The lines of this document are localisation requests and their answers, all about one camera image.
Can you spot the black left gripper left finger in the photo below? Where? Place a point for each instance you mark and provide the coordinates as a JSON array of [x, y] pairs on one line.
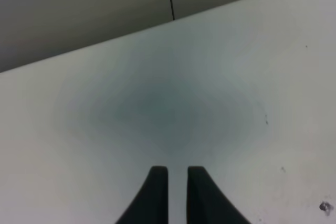
[[150, 205]]

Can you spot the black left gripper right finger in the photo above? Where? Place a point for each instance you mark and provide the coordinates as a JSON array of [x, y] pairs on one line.
[[205, 201]]

